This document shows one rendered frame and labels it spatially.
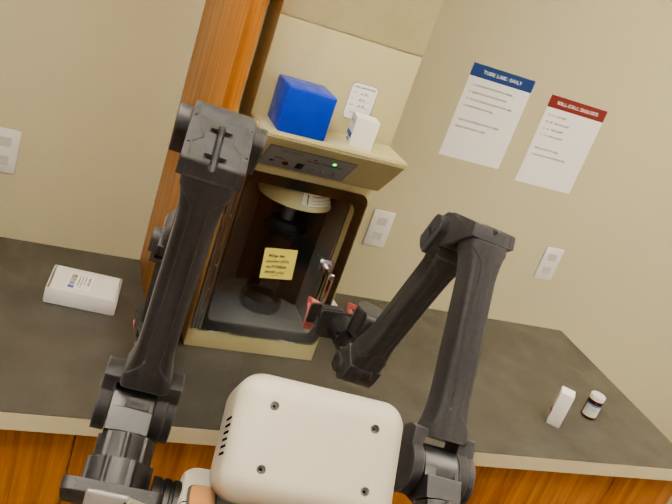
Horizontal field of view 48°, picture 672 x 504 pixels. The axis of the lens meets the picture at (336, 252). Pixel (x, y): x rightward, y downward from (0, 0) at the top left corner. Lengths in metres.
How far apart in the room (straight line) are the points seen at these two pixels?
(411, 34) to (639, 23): 0.98
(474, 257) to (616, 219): 1.53
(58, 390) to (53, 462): 0.14
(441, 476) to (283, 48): 0.88
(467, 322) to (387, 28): 0.71
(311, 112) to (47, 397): 0.74
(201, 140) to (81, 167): 1.19
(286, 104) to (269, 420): 0.74
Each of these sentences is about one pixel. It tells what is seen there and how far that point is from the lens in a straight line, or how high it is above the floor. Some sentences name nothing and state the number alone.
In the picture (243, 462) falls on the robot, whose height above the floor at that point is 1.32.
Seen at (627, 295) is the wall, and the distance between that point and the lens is 2.85.
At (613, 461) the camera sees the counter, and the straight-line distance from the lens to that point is 2.09.
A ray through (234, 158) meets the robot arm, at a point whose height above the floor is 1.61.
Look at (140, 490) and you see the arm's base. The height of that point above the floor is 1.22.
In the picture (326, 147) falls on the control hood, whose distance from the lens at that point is 1.50.
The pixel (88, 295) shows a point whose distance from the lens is 1.81.
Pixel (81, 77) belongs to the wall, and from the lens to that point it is 1.97.
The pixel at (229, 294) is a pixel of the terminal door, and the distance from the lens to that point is 1.72.
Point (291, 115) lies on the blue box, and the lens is 1.47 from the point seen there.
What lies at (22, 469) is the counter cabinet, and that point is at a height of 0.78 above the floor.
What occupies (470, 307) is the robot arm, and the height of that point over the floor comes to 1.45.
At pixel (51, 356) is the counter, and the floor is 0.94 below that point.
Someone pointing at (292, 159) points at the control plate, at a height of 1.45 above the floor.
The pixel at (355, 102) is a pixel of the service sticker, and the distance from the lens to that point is 1.62.
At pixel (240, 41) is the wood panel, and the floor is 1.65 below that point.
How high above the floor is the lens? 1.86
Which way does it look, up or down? 21 degrees down
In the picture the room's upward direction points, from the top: 20 degrees clockwise
